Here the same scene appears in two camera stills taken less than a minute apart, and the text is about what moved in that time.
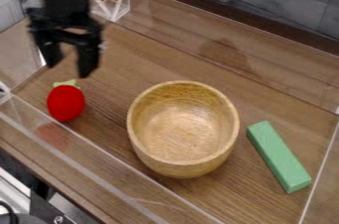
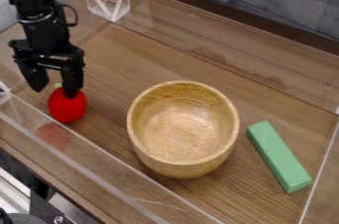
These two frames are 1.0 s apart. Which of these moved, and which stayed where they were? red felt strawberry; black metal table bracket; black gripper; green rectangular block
Moved: black gripper
Stayed: black metal table bracket; red felt strawberry; green rectangular block
